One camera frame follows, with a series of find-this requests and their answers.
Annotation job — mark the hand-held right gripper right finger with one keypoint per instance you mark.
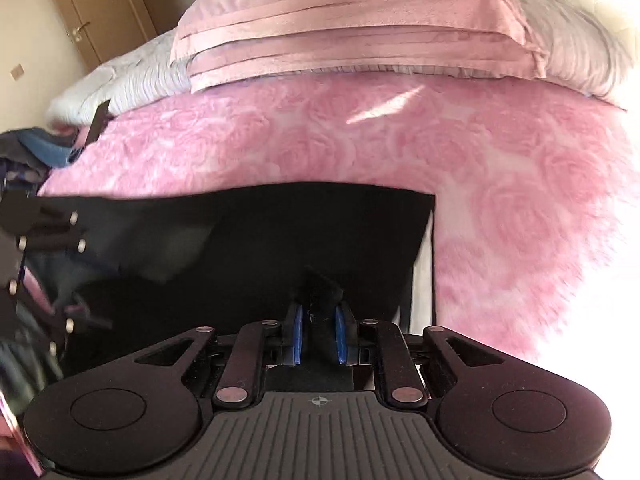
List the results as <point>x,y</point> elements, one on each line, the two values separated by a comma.
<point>341,332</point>

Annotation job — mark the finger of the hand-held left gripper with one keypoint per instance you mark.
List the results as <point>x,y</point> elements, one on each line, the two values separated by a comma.
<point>50,312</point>
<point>50,247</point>

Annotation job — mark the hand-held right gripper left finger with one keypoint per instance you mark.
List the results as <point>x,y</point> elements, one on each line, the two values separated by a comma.
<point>297,332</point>

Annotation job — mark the black pants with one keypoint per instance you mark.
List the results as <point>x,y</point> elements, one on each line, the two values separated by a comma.
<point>250,240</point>

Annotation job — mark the navy hoodie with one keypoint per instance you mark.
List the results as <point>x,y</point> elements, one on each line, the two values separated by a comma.
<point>20,176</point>

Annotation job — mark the blue jeans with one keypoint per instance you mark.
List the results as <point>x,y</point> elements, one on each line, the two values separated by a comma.
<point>47,150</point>

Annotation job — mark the black phone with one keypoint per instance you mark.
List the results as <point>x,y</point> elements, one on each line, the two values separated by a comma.
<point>98,122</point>

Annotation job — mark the white striped quilt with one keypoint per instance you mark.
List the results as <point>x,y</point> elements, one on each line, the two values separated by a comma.
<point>130,80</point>
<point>580,50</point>

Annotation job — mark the pink floral blanket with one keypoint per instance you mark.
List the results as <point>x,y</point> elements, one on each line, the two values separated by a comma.
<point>450,160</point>

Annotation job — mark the wooden door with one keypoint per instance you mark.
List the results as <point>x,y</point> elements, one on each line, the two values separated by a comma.
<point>95,5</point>

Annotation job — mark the pink pillow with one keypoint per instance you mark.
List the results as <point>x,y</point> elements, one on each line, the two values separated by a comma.
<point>350,20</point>

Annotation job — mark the wall switch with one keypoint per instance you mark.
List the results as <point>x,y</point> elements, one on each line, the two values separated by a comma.
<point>17,72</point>

